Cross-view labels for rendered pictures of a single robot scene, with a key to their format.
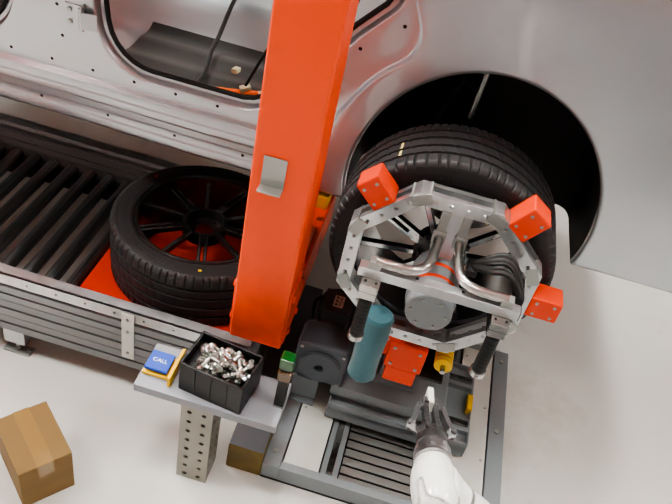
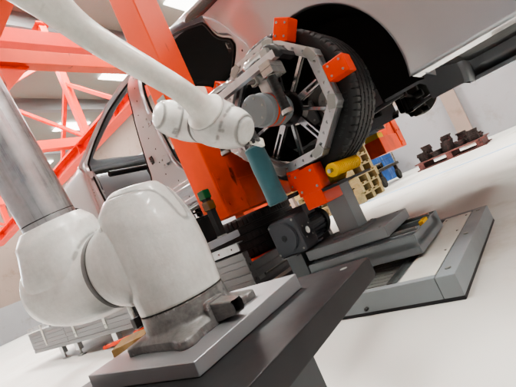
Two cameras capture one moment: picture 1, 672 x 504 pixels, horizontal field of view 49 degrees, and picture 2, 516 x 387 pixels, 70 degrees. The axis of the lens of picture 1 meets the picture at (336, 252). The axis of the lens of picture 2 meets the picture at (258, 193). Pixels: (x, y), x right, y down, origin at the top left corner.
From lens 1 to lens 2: 2.00 m
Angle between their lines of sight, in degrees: 54
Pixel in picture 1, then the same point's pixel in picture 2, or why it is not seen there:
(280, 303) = (209, 180)
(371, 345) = (256, 167)
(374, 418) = (340, 259)
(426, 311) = (252, 110)
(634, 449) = not seen: outside the picture
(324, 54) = (143, 35)
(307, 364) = (278, 240)
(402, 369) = (311, 191)
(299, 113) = not seen: hidden behind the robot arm
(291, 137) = not seen: hidden behind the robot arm
